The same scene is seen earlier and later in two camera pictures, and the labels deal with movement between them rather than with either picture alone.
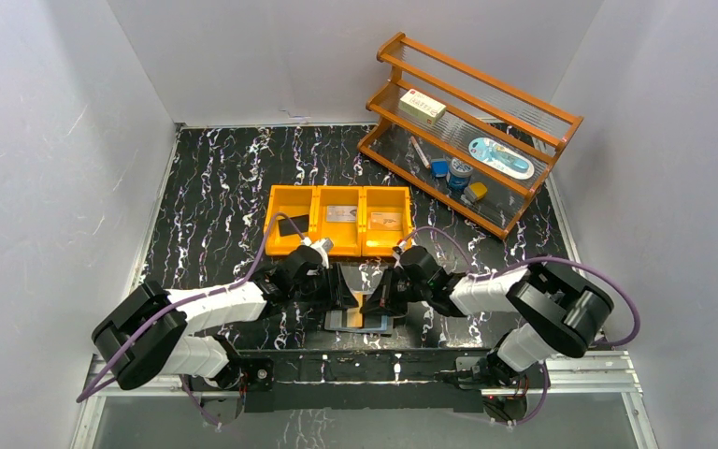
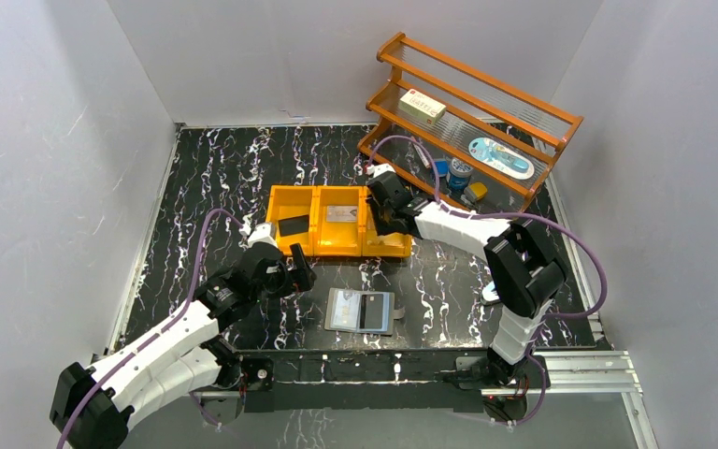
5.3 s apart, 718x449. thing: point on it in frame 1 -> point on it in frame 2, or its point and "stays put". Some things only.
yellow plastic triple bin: (359, 221) stays put
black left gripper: (331, 283) -> (291, 272)
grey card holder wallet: (380, 325) stays put
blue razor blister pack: (501, 158) stays put
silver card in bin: (341, 213) stays put
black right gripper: (381, 300) -> (380, 227)
